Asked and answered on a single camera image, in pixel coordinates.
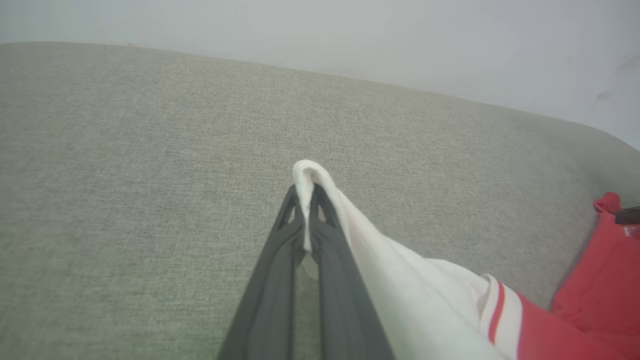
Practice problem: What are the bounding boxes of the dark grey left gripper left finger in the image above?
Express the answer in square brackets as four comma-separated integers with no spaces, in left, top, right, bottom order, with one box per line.
[217,184,306,360]

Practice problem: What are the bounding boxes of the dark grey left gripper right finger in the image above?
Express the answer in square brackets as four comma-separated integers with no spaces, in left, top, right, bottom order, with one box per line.
[307,183,396,360]

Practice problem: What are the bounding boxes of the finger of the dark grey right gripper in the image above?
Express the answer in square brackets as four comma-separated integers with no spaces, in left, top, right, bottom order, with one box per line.
[614,205,640,225]

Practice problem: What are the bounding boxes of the red basketball jersey number 23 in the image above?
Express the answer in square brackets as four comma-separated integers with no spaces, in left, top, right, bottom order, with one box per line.
[292,160,640,360]

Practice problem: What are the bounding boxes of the grey fabric sofa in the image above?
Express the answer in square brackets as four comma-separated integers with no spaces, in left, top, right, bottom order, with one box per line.
[0,41,640,360]

